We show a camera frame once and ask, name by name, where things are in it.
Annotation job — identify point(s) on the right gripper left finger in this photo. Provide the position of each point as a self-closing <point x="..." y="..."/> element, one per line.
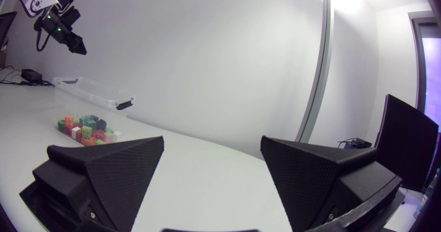
<point x="117" y="177"/>

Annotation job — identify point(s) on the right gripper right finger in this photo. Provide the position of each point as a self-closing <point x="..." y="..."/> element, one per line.
<point x="303" y="177"/>

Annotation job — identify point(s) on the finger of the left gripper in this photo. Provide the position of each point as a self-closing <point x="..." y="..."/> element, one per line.
<point x="78" y="46"/>

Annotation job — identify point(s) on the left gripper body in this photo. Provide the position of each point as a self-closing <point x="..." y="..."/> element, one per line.
<point x="55" y="27"/>

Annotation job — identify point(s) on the clear plastic container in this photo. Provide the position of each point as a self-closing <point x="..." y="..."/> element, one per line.
<point x="91" y="91"/>

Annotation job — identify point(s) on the pile of toy bricks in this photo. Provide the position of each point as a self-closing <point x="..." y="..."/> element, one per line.
<point x="90" y="123"/>

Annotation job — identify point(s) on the white toy brick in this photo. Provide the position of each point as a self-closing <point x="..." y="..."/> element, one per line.
<point x="76" y="133"/>
<point x="116" y="136"/>

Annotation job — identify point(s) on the orange toy brick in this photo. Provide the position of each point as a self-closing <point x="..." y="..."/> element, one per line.
<point x="69" y="120"/>
<point x="88" y="142"/>

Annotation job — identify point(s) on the black power brick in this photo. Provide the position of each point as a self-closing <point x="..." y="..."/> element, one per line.
<point x="31" y="75"/>

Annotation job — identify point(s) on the green toy brick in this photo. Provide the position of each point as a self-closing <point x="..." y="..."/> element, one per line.
<point x="87" y="131"/>

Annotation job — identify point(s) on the dark blue toy brick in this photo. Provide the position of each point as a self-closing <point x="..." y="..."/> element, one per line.
<point x="101" y="124"/>

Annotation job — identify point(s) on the dark screen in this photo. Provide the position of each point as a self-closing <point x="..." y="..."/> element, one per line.
<point x="406" y="142"/>

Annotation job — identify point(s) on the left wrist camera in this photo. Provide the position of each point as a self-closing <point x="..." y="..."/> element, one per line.
<point x="71" y="16"/>

